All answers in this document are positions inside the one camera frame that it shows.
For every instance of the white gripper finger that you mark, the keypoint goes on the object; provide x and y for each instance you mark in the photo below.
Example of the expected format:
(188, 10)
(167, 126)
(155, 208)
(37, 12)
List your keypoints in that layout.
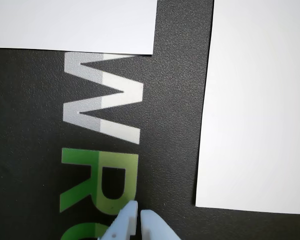
(123, 222)
(155, 227)

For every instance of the white paper sheet marked HOME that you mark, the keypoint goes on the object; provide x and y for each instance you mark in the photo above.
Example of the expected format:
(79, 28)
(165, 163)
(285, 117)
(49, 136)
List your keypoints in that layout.
(260, 100)

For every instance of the white paper sheet marked 1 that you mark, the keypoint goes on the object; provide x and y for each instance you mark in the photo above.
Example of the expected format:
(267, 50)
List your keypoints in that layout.
(72, 25)

